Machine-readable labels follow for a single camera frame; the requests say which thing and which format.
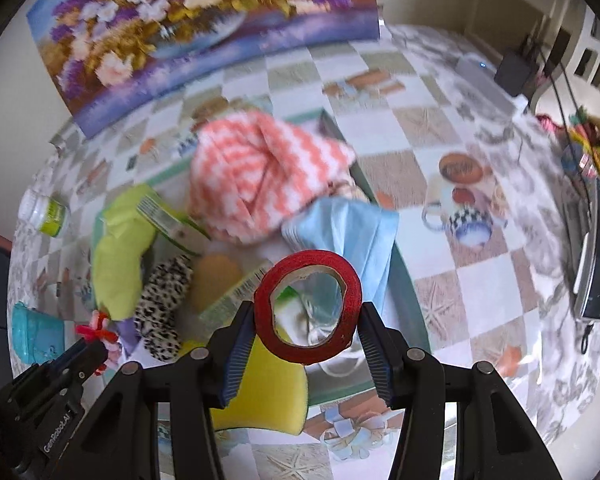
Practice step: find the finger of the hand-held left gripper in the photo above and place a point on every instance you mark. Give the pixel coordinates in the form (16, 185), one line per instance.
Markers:
(90, 362)
(70, 352)

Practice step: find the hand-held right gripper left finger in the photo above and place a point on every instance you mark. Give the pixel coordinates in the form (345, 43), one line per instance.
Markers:
(237, 360)

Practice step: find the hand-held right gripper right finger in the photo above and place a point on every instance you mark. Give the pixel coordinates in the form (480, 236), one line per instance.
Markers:
(375, 360)

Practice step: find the yellow sponge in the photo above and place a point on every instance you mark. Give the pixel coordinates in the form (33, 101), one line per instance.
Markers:
(270, 395)

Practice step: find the purple cartoon tissue pack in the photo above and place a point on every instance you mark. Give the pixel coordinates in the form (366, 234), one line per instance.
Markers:
(127, 332)

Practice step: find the teal rimmed white tray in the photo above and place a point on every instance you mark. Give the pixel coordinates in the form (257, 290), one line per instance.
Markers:
(405, 310)

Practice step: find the red tape roll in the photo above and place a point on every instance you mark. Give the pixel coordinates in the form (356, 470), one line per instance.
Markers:
(305, 355)

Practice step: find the burger shaped sponge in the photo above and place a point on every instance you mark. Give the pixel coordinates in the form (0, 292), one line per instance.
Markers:
(215, 280)

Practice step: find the leopard print scrunchie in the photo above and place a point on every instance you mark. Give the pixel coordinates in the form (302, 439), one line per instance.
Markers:
(160, 300)

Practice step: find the lime green cloth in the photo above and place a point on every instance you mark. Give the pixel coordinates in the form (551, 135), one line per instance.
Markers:
(120, 260)

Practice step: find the blue face mask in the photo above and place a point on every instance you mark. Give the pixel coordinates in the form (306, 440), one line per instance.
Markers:
(350, 240)

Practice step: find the pink floral fabric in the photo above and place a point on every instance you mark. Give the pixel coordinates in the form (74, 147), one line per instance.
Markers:
(347, 191)

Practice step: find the pink white striped cloth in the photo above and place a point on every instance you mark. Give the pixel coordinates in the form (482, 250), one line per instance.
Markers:
(250, 175)

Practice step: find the teal wet wipes pack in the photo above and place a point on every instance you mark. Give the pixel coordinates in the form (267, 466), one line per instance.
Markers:
(32, 330)

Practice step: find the white bottle with green label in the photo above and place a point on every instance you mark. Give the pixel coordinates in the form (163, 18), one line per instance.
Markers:
(45, 212)

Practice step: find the checkered printed tablecloth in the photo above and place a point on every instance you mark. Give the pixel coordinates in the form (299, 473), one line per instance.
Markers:
(410, 120)

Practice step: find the black laptop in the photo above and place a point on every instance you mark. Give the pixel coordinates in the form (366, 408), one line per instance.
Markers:
(597, 260)

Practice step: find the white electronic device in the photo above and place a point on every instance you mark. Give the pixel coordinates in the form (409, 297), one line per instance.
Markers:
(480, 77)

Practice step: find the pile of colourful clutter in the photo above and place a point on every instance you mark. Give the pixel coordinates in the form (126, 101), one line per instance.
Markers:
(585, 140)

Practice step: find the black router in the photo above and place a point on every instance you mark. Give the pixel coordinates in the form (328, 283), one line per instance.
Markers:
(515, 72)

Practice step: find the floral still life painting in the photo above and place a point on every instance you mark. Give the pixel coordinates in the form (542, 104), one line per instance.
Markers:
(180, 20)

